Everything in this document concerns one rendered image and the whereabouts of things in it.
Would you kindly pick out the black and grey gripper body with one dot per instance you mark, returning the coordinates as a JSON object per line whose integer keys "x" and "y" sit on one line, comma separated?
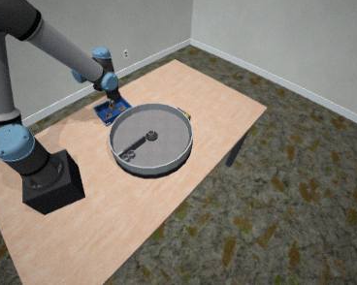
{"x": 115, "y": 95}

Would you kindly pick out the blue crate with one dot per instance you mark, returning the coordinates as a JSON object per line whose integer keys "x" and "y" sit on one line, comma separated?
{"x": 104, "y": 109}

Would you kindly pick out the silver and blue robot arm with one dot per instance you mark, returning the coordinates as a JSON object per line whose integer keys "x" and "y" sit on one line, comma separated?
{"x": 19, "y": 148}

